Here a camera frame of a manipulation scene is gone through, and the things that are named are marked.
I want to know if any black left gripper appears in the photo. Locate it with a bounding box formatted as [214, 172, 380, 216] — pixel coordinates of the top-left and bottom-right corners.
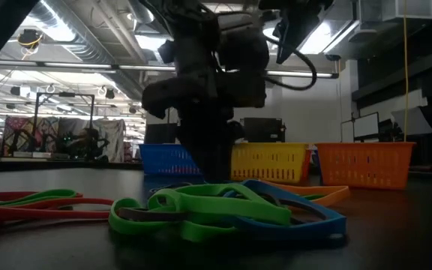
[140, 14, 269, 183]

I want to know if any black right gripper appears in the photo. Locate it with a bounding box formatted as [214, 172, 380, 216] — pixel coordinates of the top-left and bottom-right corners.
[259, 0, 333, 65]

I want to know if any blue rubber band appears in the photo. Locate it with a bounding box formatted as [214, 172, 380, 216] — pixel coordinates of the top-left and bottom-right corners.
[223, 178, 347, 241]

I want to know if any orange rubber band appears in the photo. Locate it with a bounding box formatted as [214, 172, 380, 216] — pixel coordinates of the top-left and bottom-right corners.
[260, 179, 351, 207]

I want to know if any red rubber band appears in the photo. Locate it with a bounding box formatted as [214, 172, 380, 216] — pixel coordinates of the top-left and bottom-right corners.
[0, 190, 116, 228]

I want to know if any long ceiling light tube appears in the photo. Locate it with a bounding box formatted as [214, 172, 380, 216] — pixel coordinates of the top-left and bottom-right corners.
[0, 60, 340, 80]

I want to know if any black monitor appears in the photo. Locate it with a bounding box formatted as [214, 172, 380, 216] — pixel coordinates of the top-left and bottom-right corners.
[143, 123, 179, 146]
[242, 117, 287, 144]

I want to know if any yellow plastic basket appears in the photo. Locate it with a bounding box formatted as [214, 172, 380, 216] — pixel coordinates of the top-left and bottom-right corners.
[230, 142, 311, 184]

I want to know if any red plastic basket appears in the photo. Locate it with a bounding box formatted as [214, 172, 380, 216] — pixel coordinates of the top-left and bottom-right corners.
[300, 148, 314, 182]

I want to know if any white hanging cloth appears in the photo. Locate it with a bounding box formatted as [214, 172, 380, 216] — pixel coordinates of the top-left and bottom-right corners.
[94, 118, 128, 164]

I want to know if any white screen panel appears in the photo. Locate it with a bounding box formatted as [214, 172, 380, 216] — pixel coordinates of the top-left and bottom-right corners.
[352, 112, 380, 145]
[340, 119, 355, 145]

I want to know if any white ceiling box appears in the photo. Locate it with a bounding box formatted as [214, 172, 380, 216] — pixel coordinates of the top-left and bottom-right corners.
[380, 0, 432, 23]

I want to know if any grey softbox panel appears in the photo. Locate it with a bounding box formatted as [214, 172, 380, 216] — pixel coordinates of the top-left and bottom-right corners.
[390, 106, 432, 137]

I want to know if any orange plastic basket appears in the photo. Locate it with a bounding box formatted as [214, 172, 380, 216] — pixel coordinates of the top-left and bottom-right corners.
[315, 141, 416, 191]

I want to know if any colourful patterned quilt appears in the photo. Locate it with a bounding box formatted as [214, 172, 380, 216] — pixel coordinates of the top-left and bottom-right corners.
[4, 116, 60, 153]

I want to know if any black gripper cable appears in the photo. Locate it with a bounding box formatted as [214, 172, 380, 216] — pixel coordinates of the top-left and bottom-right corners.
[264, 35, 318, 92]

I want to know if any silver air duct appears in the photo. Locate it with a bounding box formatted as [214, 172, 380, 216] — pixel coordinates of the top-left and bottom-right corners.
[127, 0, 155, 25]

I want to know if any black metal stand frame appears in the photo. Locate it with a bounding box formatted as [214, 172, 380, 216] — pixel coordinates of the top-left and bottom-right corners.
[31, 91, 96, 161]

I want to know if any hanging black camera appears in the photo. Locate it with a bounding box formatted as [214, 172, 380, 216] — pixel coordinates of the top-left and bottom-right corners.
[16, 28, 45, 52]

